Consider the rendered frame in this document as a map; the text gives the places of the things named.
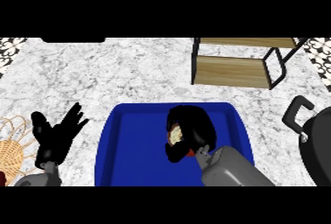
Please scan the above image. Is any cupcake with red wrapper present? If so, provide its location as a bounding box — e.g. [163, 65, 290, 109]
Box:
[167, 124, 197, 158]

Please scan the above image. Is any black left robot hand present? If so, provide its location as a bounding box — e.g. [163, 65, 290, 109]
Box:
[30, 101, 90, 169]

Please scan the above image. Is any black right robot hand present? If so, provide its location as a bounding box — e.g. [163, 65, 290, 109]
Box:
[164, 104, 219, 164]

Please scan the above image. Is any black pot with handle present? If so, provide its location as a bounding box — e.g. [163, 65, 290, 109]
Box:
[281, 94, 331, 187]

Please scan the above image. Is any blue tray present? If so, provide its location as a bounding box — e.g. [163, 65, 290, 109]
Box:
[95, 101, 256, 187]

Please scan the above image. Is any black appliance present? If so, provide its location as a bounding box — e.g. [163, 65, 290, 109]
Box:
[40, 37, 108, 44]

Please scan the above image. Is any wooden tiered shelf black frame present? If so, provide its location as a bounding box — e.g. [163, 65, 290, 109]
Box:
[191, 37, 310, 90]

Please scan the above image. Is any wicker basket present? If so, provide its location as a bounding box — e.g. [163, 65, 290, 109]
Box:
[0, 115, 42, 186]

